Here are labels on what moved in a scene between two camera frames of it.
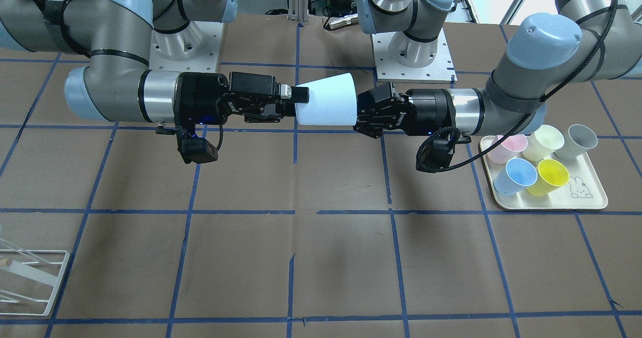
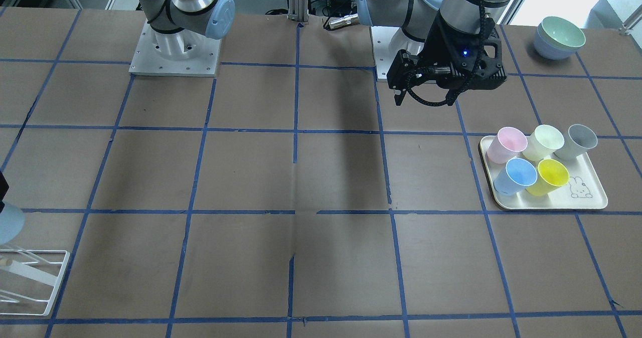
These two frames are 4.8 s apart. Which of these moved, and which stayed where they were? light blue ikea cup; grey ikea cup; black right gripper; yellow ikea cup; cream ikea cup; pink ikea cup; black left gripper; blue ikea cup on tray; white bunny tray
Moved: light blue ikea cup; black right gripper; black left gripper
Stayed: cream ikea cup; yellow ikea cup; pink ikea cup; white bunny tray; blue ikea cup on tray; grey ikea cup
